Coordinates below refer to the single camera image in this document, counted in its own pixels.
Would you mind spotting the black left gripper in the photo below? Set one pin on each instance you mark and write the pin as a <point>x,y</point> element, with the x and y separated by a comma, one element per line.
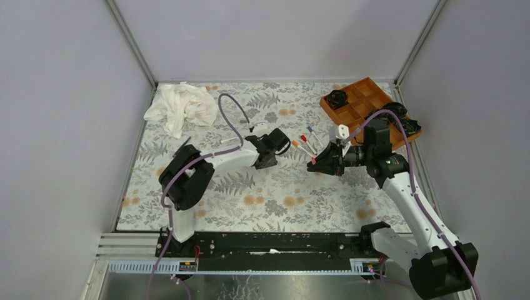
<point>272,162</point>

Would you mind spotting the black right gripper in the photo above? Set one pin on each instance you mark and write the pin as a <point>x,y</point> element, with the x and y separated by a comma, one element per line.
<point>326,160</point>

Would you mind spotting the white pen red tip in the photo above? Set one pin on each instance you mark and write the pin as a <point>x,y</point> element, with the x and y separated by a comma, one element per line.
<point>298,146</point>
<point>310,146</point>

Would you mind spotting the white pen blue tip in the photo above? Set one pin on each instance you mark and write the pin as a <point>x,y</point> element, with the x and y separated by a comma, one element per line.
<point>316,138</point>

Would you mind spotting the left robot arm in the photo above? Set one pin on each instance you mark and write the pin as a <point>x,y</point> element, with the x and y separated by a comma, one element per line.
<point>186,178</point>

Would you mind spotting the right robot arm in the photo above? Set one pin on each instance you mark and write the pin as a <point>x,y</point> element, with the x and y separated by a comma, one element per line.
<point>437,262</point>

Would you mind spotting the black pen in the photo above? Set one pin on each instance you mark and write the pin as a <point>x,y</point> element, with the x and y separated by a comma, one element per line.
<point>186,141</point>

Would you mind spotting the floral patterned mat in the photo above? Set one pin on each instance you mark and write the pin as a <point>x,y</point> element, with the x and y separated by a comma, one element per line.
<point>284,197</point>

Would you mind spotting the orange compartment tray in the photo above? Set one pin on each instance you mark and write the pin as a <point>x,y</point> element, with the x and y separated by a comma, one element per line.
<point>351,105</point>

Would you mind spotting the white crumpled cloth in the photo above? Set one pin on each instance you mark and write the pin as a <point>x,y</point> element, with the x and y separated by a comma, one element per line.
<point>181,103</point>

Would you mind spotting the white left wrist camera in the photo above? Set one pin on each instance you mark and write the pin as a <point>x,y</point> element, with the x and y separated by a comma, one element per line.
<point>259,129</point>

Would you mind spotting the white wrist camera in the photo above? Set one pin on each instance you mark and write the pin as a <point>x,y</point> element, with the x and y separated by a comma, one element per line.
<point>339,133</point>
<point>259,129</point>

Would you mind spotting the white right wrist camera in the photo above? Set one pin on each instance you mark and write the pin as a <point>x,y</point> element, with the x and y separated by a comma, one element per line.
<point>339,133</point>

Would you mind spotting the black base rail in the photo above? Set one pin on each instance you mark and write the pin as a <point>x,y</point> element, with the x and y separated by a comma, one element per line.
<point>269,251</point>

